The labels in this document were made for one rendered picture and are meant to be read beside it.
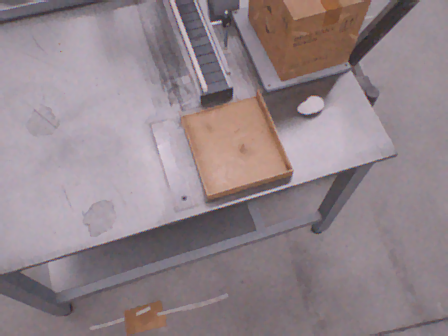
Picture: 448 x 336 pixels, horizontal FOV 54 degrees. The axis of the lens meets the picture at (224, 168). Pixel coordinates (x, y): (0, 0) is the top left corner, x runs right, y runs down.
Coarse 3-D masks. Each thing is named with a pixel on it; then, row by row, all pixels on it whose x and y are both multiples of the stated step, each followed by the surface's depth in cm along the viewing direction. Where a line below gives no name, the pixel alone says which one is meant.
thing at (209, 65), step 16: (176, 0) 152; (192, 0) 153; (192, 16) 149; (192, 32) 146; (192, 48) 143; (208, 48) 143; (192, 64) 144; (208, 64) 140; (208, 80) 137; (224, 80) 137
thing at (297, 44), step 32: (256, 0) 139; (288, 0) 120; (320, 0) 120; (352, 0) 120; (256, 32) 149; (288, 32) 123; (320, 32) 126; (352, 32) 131; (288, 64) 134; (320, 64) 140
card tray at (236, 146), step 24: (192, 120) 136; (216, 120) 136; (240, 120) 136; (264, 120) 137; (192, 144) 132; (216, 144) 133; (240, 144) 133; (264, 144) 133; (216, 168) 129; (240, 168) 129; (264, 168) 129; (288, 168) 129; (216, 192) 122
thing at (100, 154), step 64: (128, 0) 159; (0, 64) 146; (64, 64) 146; (128, 64) 146; (0, 128) 135; (64, 128) 135; (128, 128) 135; (320, 128) 136; (0, 192) 125; (64, 192) 125; (128, 192) 126; (192, 192) 126; (256, 192) 126; (0, 256) 117; (64, 256) 118
